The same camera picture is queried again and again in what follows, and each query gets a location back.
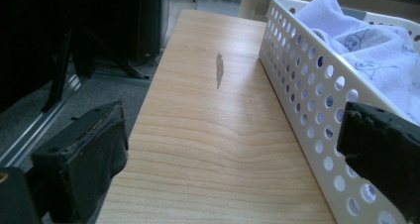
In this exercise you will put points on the metal floor rail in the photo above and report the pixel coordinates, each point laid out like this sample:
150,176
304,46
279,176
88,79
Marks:
36,128

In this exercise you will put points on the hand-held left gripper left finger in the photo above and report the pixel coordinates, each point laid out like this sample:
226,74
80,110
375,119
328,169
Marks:
82,158

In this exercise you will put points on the white table leg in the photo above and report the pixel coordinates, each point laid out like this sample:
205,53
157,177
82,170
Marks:
250,1

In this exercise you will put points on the white perforated plastic basket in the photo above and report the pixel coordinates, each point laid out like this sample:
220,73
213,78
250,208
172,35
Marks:
317,95

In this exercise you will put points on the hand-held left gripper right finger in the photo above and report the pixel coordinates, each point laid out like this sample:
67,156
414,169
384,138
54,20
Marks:
383,151

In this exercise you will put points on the white printed towel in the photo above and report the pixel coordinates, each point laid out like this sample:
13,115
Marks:
373,49

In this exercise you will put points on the black stand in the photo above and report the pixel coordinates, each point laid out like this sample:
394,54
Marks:
62,62

